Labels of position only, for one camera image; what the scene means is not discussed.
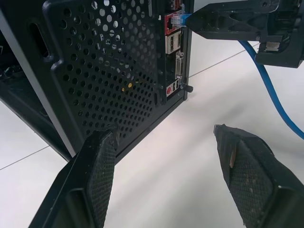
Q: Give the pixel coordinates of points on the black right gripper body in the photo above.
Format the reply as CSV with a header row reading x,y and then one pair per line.
x,y
292,28

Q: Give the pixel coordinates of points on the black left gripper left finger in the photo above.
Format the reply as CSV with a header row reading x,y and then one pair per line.
x,y
99,175

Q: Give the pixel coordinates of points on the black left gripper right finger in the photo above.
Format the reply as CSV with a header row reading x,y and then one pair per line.
x,y
251,180

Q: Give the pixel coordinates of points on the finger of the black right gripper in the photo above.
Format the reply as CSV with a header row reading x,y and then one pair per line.
x,y
237,6
213,26

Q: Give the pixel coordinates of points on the black computer tower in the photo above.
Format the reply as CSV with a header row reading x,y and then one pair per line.
x,y
107,71

